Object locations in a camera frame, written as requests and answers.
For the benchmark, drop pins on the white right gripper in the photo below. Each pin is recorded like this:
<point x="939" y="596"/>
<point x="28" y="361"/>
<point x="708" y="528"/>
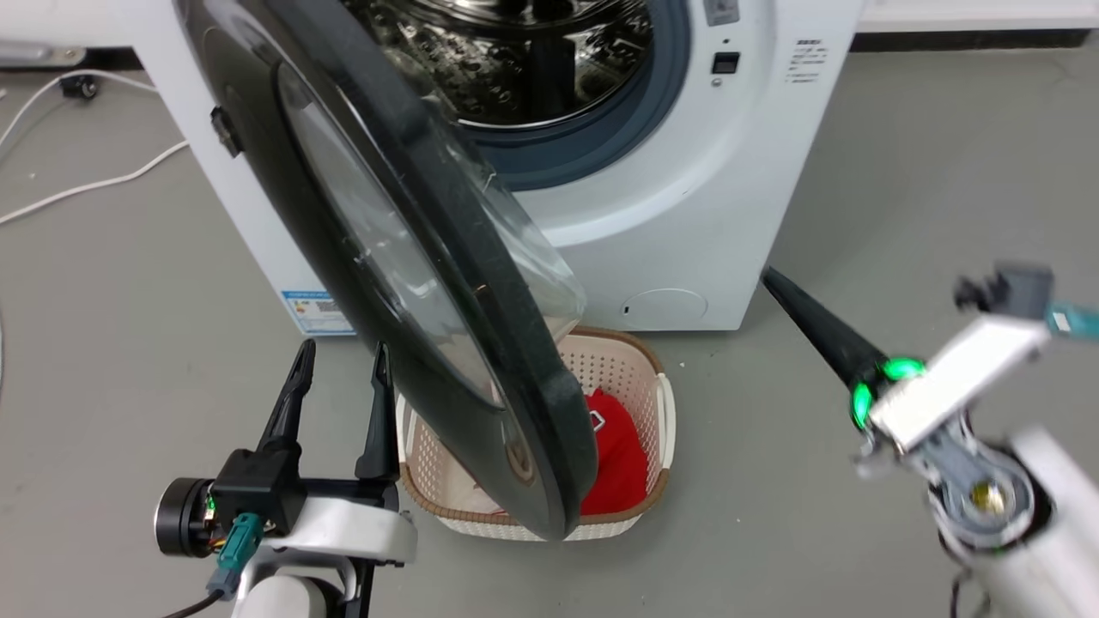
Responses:
<point x="953" y="378"/>

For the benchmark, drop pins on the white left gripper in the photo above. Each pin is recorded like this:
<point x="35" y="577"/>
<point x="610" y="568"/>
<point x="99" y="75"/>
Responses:
<point x="343" y="524"/>

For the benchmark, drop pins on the dark round washing machine door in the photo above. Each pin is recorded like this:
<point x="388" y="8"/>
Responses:
<point x="446" y="283"/>

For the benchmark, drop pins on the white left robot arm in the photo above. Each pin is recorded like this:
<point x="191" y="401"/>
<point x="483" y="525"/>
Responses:
<point x="288" y="596"/>

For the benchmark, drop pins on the white front-load washing machine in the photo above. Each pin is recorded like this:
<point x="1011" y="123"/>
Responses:
<point x="687" y="223"/>

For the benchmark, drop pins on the grey-blue rubber door gasket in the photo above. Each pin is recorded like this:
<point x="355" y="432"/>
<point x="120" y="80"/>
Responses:
<point x="601" y="142"/>

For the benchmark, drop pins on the steel washing machine drum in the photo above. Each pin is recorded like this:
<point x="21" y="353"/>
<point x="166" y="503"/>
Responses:
<point x="532" y="60"/>

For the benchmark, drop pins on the blue energy label sticker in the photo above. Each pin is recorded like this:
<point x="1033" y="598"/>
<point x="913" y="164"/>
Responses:
<point x="313" y="313"/>

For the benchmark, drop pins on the round filter cover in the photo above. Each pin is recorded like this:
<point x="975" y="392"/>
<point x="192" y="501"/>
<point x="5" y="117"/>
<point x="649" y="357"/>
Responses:
<point x="665" y="306"/>

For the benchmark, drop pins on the beige plastic laundry basket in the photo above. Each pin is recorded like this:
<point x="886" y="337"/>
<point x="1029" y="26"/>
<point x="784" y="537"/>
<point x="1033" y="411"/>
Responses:
<point x="631" y="360"/>

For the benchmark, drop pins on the red garment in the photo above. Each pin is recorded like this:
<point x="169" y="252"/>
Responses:
<point x="618" y="463"/>

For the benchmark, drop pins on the black plug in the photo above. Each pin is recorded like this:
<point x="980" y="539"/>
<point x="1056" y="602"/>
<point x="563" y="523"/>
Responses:
<point x="79" y="86"/>

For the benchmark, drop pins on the grey power strip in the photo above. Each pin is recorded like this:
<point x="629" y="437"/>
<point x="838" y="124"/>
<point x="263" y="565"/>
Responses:
<point x="39" y="53"/>

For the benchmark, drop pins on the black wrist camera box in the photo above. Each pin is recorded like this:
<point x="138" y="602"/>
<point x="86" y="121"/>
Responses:
<point x="1013" y="290"/>

